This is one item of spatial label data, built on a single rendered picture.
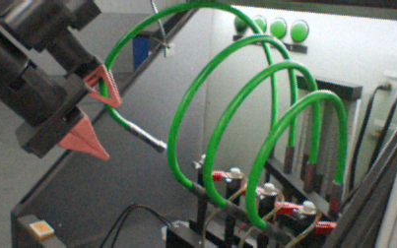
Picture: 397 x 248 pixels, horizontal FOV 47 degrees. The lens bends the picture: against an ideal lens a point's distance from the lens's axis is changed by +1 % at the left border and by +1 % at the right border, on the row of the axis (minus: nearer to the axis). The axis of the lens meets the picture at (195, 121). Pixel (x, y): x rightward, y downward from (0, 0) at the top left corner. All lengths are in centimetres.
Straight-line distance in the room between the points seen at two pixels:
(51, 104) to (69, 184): 59
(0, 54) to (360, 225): 50
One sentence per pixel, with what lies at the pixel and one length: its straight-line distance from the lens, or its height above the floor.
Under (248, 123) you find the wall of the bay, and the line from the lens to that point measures 118.
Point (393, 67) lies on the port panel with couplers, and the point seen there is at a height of 134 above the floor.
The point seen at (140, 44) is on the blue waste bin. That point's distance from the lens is 695.
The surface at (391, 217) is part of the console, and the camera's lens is 69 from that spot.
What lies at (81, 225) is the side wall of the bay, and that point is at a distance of 117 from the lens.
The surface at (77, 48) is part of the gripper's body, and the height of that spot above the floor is 133.
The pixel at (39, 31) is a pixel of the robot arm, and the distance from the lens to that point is 52.
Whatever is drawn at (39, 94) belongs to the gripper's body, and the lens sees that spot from 53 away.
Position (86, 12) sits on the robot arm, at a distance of 89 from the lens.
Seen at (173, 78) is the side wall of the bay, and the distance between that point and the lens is 119.
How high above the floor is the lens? 145
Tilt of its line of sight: 16 degrees down
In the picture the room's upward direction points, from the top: 4 degrees clockwise
